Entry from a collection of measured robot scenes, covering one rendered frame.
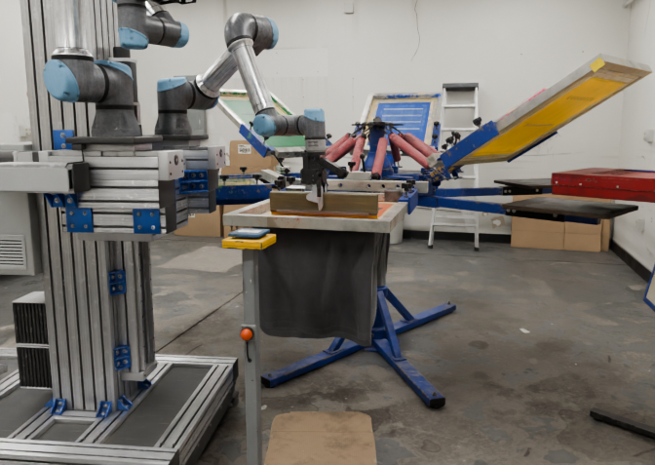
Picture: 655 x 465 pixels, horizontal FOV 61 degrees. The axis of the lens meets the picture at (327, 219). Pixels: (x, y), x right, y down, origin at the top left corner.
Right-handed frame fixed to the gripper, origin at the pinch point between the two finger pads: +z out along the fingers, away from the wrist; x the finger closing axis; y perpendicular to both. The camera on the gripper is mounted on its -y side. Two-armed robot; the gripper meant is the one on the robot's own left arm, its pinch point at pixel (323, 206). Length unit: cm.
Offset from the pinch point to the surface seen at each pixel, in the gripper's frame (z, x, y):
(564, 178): -5, -45, -89
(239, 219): 2.0, 20.4, 24.6
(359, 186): -1, -61, -1
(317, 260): 18.0, 10.6, 0.0
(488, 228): 85, -452, -71
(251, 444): 73, 39, 16
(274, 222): 2.9, 20.4, 11.8
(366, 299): 31.4, 11.3, -17.3
